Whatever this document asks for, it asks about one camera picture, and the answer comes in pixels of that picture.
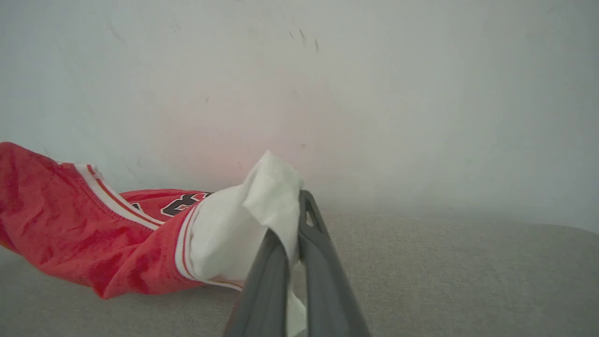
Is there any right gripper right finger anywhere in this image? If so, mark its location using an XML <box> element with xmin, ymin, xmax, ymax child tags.
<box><xmin>298</xmin><ymin>190</ymin><xmax>371</xmax><ymax>337</ymax></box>

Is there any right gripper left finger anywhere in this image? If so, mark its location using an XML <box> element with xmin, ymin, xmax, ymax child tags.
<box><xmin>224</xmin><ymin>229</ymin><xmax>291</xmax><ymax>337</ymax></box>

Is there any red and white jersey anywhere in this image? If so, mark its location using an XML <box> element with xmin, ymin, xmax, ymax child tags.
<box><xmin>0</xmin><ymin>142</ymin><xmax>308</xmax><ymax>337</ymax></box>

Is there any grey fabric sofa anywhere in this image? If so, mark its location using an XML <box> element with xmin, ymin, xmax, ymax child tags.
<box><xmin>0</xmin><ymin>211</ymin><xmax>599</xmax><ymax>337</ymax></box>

